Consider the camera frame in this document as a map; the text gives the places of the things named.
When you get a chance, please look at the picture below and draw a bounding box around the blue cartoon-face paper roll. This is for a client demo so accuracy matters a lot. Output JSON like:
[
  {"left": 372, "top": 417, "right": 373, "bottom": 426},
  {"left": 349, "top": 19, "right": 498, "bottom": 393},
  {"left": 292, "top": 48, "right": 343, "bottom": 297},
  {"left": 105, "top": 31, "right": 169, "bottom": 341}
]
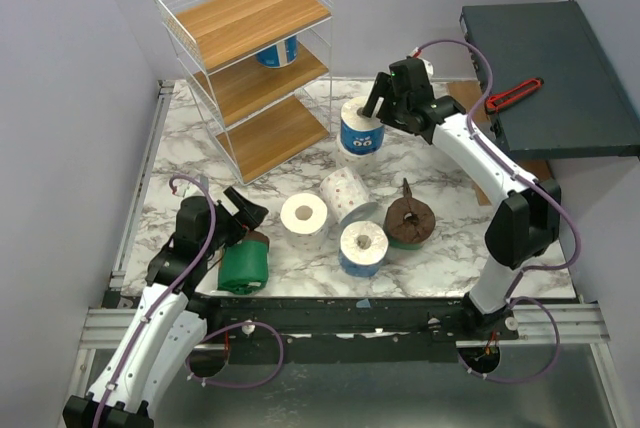
[{"left": 340, "top": 96, "right": 385, "bottom": 155}]

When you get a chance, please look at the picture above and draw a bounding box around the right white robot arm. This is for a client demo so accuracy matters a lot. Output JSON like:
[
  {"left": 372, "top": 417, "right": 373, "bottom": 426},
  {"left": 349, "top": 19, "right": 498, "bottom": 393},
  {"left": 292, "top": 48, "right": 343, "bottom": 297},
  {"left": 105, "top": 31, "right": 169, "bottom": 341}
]
[{"left": 363, "top": 57, "right": 561, "bottom": 340}]

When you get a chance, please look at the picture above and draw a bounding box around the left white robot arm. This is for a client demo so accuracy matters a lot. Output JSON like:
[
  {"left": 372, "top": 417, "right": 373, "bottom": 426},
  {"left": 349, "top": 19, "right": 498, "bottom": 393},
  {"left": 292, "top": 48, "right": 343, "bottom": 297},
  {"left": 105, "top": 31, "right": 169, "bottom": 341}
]
[{"left": 62, "top": 187, "right": 269, "bottom": 427}]

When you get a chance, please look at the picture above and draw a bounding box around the green wrapped brown paper roll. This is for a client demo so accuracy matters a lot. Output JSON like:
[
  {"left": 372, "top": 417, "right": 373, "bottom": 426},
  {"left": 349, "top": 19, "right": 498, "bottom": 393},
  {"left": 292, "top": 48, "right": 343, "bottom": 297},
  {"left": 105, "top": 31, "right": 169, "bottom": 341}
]
[{"left": 217, "top": 231, "right": 270, "bottom": 296}]

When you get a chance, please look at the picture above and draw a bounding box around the wooden board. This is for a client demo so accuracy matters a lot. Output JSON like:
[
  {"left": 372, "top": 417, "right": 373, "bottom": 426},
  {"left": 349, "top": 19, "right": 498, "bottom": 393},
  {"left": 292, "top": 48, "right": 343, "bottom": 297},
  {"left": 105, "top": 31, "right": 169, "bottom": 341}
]
[{"left": 446, "top": 80, "right": 561, "bottom": 206}]

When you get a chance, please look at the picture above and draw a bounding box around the plain white bottom paper roll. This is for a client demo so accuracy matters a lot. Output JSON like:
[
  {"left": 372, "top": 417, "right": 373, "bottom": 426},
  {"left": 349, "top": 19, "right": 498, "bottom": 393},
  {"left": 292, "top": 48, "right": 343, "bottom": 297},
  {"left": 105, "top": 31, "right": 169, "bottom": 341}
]
[{"left": 335, "top": 142, "right": 377, "bottom": 174}]

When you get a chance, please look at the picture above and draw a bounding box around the red black utility knife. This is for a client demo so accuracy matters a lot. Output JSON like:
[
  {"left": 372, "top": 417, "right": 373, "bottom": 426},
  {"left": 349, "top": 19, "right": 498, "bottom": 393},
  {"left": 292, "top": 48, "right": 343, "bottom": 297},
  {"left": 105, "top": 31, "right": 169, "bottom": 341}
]
[{"left": 484, "top": 77, "right": 544, "bottom": 115}]

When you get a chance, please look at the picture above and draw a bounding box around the pink dotted paper roll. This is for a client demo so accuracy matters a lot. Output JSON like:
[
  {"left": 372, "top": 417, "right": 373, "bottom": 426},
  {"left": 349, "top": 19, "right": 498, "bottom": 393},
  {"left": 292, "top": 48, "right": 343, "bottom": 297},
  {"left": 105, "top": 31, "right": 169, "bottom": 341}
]
[{"left": 320, "top": 167, "right": 378, "bottom": 228}]

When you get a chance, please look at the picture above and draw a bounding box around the blue-bottom wrapped paper roll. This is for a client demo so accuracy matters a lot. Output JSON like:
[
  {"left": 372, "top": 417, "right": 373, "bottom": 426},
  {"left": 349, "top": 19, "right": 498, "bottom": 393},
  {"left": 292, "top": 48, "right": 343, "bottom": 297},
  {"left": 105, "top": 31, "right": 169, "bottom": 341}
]
[{"left": 338, "top": 221, "right": 389, "bottom": 278}]

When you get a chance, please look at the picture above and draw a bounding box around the brown paper roll green base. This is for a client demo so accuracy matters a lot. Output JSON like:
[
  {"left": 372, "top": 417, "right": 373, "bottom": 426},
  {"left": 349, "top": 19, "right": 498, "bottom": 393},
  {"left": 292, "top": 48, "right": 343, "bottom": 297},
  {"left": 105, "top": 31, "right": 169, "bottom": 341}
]
[{"left": 383, "top": 178, "right": 436, "bottom": 250}]

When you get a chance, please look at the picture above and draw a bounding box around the dark grey flat metal box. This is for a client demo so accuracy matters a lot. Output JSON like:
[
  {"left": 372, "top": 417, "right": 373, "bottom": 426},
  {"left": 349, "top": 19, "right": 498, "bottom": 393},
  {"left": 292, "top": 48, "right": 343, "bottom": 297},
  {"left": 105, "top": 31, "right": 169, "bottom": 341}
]
[{"left": 460, "top": 0, "right": 639, "bottom": 160}]

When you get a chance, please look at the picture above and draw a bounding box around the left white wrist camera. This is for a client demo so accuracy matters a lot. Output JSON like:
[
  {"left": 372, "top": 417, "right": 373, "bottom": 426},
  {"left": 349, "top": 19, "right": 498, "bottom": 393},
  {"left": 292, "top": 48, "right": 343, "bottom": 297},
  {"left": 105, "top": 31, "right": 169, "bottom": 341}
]
[{"left": 172, "top": 175, "right": 209, "bottom": 198}]

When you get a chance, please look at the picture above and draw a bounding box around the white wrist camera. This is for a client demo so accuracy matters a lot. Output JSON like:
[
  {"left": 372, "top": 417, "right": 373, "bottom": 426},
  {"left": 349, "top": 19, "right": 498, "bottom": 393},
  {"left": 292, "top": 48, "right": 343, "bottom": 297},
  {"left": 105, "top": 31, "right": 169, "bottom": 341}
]
[
  {"left": 410, "top": 48, "right": 434, "bottom": 78},
  {"left": 172, "top": 175, "right": 209, "bottom": 198}
]

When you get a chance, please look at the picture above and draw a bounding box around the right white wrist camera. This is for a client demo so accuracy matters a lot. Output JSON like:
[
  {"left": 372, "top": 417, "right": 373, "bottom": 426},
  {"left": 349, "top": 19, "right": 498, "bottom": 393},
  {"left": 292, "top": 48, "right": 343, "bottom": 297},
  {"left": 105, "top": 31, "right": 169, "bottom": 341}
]
[{"left": 410, "top": 48, "right": 434, "bottom": 78}]

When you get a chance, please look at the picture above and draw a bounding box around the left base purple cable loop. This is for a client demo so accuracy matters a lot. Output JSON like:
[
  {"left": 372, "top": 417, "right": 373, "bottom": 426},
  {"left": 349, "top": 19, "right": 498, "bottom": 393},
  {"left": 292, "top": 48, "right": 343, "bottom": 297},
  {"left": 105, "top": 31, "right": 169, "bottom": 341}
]
[{"left": 184, "top": 318, "right": 285, "bottom": 390}]

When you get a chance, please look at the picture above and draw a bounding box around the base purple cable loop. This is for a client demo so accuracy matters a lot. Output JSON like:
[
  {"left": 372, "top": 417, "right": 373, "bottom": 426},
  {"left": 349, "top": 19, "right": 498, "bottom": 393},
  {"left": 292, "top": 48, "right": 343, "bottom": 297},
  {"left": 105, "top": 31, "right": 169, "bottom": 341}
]
[
  {"left": 184, "top": 318, "right": 285, "bottom": 390},
  {"left": 455, "top": 292, "right": 562, "bottom": 385}
]

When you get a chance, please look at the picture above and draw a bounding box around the white wire wooden shelf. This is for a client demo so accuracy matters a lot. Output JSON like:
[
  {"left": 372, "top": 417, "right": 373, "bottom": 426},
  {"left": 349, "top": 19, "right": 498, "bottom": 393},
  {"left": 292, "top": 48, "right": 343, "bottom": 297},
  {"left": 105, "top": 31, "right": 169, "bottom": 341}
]
[{"left": 153, "top": 0, "right": 334, "bottom": 184}]

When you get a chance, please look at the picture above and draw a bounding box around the aluminium frame rail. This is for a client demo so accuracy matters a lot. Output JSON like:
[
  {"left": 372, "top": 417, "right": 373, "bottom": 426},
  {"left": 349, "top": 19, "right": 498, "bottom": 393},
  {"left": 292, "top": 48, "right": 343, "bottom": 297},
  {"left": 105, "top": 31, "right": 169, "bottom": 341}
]
[{"left": 79, "top": 79, "right": 175, "bottom": 349}]

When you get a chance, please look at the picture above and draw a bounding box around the black metal base rail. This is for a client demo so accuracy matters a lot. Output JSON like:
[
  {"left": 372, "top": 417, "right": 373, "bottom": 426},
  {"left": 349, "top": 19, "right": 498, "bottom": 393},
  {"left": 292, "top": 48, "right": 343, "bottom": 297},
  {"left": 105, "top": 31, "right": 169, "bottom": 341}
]
[{"left": 189, "top": 294, "right": 518, "bottom": 364}]

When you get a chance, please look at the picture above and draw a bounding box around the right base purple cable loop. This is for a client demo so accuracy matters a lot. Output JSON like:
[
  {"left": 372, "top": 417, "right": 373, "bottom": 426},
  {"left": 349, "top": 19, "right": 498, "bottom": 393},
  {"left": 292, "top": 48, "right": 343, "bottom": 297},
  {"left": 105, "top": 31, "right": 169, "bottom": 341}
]
[{"left": 455, "top": 292, "right": 562, "bottom": 385}]

